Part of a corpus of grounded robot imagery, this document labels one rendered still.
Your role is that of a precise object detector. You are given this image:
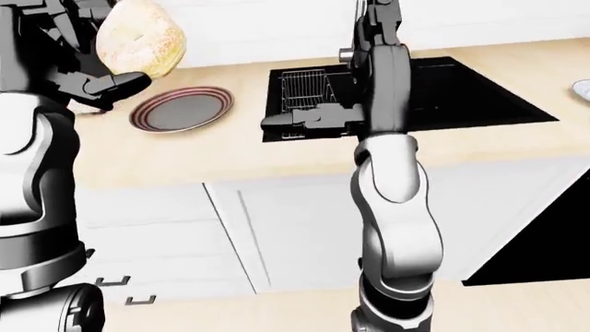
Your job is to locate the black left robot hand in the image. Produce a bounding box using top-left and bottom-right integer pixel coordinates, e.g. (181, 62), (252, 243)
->
(0, 0), (153, 112)

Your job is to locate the white kitchen cabinet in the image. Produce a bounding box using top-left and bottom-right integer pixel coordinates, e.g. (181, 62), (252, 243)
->
(73, 155), (590, 295)

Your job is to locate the grey plate with red rings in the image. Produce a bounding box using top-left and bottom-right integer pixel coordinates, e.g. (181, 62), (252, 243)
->
(128, 86), (235, 133)

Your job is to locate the wire dish rack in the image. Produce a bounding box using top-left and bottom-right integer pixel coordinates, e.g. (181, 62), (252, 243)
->
(278, 68), (345, 139)

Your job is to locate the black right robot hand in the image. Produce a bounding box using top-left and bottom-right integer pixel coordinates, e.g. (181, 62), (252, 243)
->
(260, 0), (411, 138)

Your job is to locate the white plate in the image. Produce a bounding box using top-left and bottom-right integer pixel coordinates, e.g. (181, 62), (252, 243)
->
(571, 78), (590, 102)

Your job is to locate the pale round bread pastry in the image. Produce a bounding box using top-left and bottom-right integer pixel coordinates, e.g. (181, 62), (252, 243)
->
(95, 0), (188, 79)

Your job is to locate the black kitchen sink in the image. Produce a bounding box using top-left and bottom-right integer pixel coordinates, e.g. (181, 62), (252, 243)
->
(261, 55), (561, 144)

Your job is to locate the black cabinet handle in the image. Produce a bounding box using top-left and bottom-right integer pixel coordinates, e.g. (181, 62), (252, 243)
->
(124, 294), (158, 306)
(95, 275), (132, 287)

